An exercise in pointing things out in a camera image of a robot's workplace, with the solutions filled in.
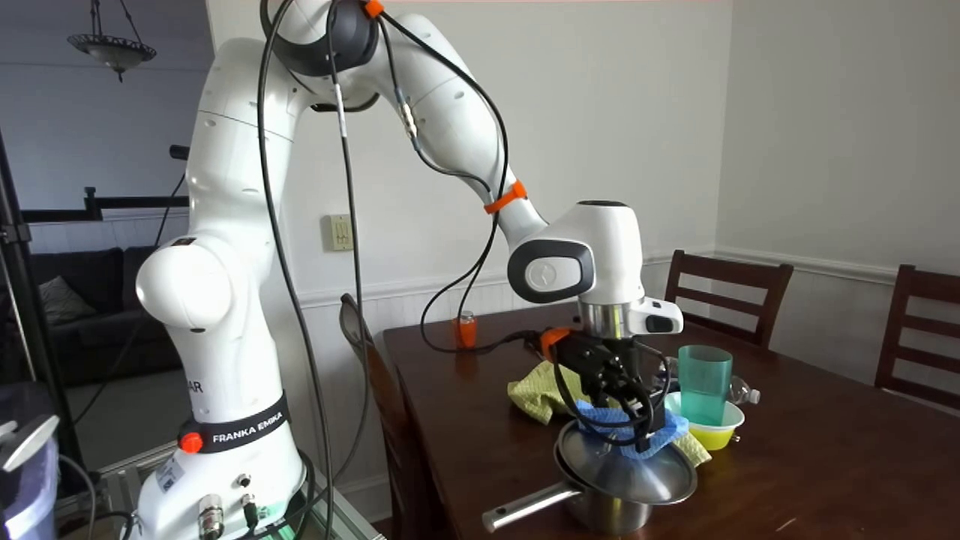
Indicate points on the small yellow bowl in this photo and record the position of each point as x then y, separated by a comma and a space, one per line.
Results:
722, 435

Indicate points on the white wall light switch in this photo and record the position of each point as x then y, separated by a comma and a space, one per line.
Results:
337, 233

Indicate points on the blue container white lid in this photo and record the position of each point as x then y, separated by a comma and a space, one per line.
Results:
25, 498

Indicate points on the blue striped towel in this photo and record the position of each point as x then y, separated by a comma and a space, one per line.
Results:
663, 439

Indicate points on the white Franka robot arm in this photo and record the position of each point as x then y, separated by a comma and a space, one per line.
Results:
230, 200

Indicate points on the black horizontal bar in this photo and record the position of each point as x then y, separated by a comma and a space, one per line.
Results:
120, 203

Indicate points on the dark sofa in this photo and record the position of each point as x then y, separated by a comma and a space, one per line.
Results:
109, 289

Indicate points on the dark wooden chair curved back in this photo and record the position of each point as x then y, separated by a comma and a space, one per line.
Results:
386, 422

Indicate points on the dark wooden slatted chair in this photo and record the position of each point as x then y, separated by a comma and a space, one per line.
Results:
729, 289
920, 330

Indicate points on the green towel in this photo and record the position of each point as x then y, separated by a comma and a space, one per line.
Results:
534, 391

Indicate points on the teal plastic cup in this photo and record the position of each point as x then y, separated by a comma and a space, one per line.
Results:
705, 384

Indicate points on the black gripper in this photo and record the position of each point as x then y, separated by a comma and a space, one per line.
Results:
627, 370

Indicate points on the hanging ceiling lamp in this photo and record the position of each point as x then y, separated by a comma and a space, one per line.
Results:
112, 50

